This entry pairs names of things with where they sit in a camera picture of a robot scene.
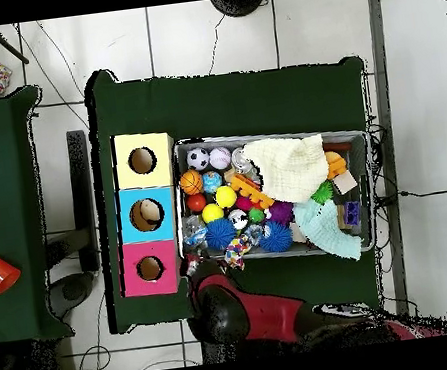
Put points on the clear plastic packet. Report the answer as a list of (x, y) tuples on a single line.
[(195, 233)]

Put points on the cream waffle cloth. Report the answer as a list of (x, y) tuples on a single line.
[(290, 169)]

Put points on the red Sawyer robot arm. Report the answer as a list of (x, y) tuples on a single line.
[(263, 313)]

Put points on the wooden box with three holes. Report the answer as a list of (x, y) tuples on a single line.
[(128, 225)]

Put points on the shallow clear mesh bin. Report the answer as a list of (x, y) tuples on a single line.
[(362, 196)]

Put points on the globe print ball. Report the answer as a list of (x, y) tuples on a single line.
[(213, 181)]

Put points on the large yellow ball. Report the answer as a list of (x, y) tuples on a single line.
[(226, 197)]

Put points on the small baseball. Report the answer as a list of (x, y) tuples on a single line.
[(220, 158)]

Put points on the small yellow ball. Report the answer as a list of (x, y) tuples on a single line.
[(212, 212)]

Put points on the small orange basketball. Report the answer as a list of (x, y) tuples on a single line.
[(192, 182)]

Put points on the small soccer ball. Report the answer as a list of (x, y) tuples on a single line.
[(198, 159)]

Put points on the blue spiky ball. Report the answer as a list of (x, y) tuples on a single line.
[(221, 234), (276, 236)]

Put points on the colourful spotted plush toy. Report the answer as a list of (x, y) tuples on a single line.
[(236, 252)]

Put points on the dark green table cloth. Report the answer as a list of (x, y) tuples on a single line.
[(229, 100)]

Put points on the mint green cloth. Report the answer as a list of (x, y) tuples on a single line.
[(321, 225)]

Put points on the black round stand base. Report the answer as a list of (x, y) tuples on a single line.
[(238, 3)]

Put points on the green covered side table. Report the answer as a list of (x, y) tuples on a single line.
[(0, 200)]

